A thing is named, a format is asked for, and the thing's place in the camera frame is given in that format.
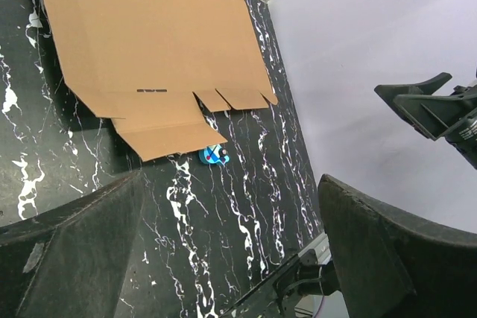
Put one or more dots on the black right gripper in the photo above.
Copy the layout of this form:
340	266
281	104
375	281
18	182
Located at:
436	116

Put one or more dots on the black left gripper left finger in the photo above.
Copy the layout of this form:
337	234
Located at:
71	261

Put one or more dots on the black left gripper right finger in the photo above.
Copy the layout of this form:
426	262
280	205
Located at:
391	263

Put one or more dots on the brown cardboard box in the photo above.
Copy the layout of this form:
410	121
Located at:
153	66

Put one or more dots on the small blue toy car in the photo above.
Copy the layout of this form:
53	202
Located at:
214	155

